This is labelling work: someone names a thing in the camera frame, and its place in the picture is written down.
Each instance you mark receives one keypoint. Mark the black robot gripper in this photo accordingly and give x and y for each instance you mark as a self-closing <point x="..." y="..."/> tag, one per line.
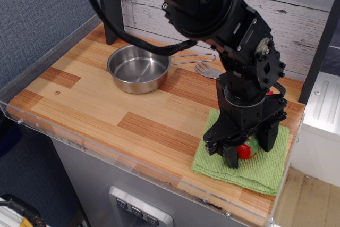
<point x="239" y="119"/>

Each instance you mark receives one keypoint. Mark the red toy tomato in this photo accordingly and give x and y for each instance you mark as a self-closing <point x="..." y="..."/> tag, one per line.
<point x="249" y="149"/>

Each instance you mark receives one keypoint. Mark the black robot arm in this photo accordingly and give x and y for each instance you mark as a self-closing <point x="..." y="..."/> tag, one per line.
<point x="250" y="98"/>

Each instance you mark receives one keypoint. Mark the green folded cloth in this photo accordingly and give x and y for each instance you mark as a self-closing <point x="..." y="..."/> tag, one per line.
<point x="262" y="173"/>

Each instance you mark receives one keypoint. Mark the white ribbed appliance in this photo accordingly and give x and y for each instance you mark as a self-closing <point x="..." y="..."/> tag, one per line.
<point x="316" y="152"/>

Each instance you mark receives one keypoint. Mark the small steel saucepan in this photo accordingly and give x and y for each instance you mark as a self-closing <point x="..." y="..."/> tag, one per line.
<point x="138" y="71"/>

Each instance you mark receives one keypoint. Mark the silver cabinet with dispenser panel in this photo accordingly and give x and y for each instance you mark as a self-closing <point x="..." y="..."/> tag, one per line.
<point x="116" y="190"/>

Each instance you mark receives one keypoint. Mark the yellow object at corner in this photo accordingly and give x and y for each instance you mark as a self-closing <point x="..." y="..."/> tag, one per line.
<point x="25" y="223"/>

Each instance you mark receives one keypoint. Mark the fork with red handle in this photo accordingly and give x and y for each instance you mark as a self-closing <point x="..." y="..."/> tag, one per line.
<point x="207" y="71"/>

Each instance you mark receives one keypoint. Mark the dark right vertical post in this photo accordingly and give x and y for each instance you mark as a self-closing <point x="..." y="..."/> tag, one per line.
<point x="332" y="7"/>

